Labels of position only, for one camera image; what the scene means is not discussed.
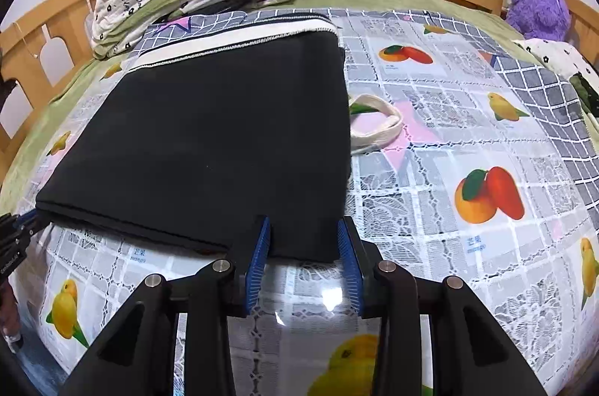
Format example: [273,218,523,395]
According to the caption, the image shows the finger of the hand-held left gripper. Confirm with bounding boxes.
[0,212,38,248]

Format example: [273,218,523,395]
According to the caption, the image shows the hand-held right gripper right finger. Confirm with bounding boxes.
[337,215,548,396]

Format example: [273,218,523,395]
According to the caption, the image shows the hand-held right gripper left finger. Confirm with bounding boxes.
[61,215,272,396]

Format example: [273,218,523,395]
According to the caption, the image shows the black pants with white stripes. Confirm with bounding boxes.
[35,14,354,263]

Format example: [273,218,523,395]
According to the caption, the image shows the person's left forearm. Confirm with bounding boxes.
[0,281,24,352]

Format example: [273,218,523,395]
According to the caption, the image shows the white fabric band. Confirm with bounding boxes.
[349,94,404,154]

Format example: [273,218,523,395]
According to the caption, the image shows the fruit print lace tablecloth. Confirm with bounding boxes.
[9,5,599,396]

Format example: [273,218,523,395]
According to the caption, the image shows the grey checked blanket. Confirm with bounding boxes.
[140,7,599,181]

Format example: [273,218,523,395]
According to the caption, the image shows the white floral pillow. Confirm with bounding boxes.
[512,37,599,130]

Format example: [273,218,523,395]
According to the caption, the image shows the purple plush toy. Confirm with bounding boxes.
[507,0,572,41]

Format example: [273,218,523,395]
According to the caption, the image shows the wooden bed frame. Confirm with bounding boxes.
[0,0,599,144]

